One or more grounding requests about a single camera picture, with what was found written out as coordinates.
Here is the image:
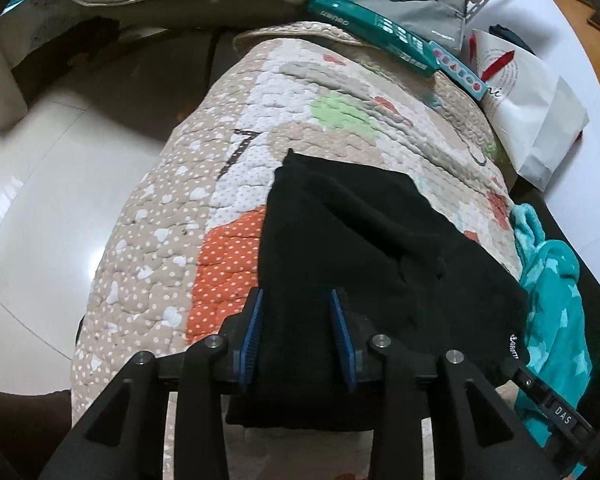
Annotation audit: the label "long teal cardboard box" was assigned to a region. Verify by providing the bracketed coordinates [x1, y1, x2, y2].
[307, 0, 442, 79]

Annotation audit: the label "dark blue cloth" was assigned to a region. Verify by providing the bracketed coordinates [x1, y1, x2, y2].
[489, 22, 537, 55]

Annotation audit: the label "teal star-print fleece blanket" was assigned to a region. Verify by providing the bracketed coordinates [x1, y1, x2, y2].
[510, 203, 597, 478]

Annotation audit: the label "white paper bag red print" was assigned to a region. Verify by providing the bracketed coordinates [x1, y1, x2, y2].
[467, 29, 591, 192]

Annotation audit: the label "blue box with red letters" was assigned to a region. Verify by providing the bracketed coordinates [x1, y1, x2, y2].
[429, 40, 504, 107]

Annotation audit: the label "dark brown cloth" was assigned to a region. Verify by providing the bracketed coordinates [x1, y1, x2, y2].
[0, 389, 74, 480]

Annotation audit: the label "white bench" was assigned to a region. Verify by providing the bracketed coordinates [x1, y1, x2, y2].
[0, 0, 122, 132]

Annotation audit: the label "black pants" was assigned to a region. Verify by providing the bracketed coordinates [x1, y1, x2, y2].
[224, 149, 532, 432]

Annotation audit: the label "quilted patterned blanket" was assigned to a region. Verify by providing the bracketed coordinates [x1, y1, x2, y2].
[70, 21, 523, 480]

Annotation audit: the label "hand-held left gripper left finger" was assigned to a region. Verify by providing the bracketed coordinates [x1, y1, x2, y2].
[39, 288, 266, 480]

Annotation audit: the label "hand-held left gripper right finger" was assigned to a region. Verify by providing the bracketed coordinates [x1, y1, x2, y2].
[328, 288, 562, 480]

